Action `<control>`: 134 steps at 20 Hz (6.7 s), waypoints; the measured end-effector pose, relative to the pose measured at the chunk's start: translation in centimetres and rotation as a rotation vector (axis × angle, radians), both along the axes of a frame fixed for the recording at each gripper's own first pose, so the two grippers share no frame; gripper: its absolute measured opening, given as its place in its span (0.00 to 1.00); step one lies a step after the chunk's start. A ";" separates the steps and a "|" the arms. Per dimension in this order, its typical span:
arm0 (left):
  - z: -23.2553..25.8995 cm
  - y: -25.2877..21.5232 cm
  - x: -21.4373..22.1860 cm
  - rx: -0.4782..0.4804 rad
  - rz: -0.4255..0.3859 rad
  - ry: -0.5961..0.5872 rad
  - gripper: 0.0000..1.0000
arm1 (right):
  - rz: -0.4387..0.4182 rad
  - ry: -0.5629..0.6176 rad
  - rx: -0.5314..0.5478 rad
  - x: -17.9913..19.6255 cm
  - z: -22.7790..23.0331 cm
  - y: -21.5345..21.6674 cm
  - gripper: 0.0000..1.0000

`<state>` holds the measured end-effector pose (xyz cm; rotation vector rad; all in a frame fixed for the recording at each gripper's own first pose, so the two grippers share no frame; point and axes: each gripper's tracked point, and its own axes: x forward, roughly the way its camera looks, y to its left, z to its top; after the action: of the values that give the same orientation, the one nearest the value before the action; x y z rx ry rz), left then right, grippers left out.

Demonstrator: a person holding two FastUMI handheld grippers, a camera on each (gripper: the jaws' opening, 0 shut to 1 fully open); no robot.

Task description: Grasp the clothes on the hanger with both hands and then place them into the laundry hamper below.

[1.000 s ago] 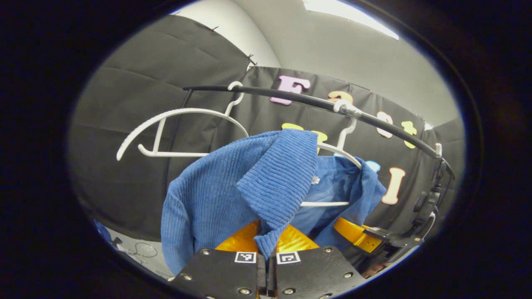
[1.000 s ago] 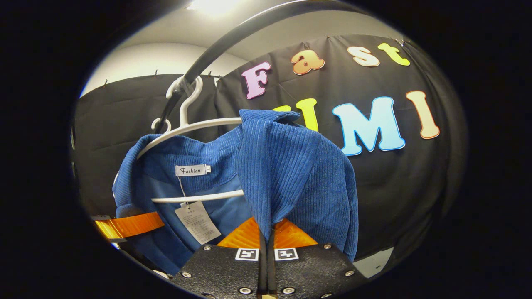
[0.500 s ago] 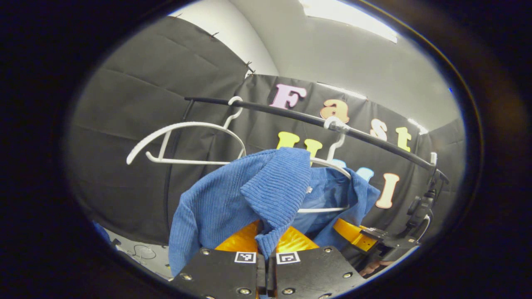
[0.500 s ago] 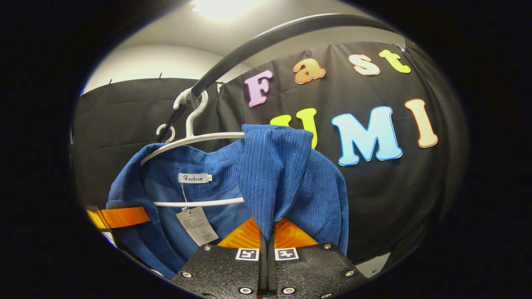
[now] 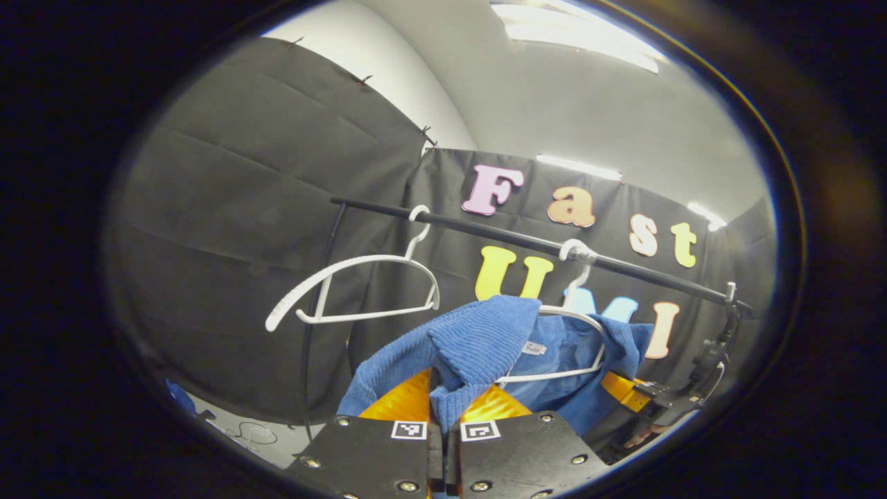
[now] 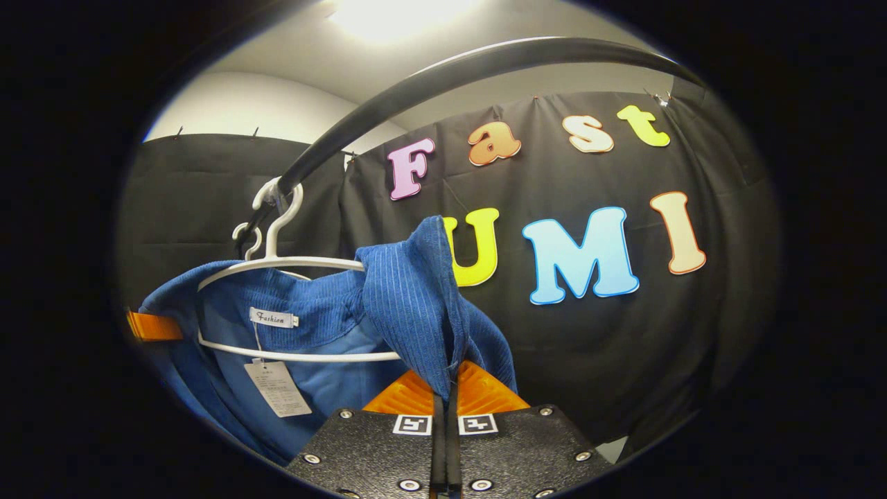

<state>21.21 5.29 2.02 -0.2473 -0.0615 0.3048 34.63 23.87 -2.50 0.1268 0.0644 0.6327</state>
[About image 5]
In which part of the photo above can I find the thin black floor cable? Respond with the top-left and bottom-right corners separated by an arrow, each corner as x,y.
225,418 -> 279,446

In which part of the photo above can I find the blue corduroy jacket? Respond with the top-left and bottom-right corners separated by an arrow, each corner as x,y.
337,295 -> 653,437

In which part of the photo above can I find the large ceiling light panel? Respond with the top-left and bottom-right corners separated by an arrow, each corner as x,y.
492,2 -> 660,74

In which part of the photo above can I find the blue object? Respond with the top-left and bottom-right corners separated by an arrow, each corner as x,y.
165,378 -> 200,417

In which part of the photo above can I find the black backdrop cloth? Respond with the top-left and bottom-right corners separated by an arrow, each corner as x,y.
104,36 -> 777,425

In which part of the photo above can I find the white clothes hanger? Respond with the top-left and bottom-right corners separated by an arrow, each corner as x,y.
265,205 -> 441,332
495,239 -> 607,385

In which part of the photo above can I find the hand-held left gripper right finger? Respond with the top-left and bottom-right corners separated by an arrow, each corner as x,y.
443,385 -> 611,499

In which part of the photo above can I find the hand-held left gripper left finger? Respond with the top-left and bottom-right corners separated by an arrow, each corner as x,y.
281,367 -> 446,499

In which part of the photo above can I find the black clothes rack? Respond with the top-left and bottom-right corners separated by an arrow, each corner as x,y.
301,197 -> 756,441

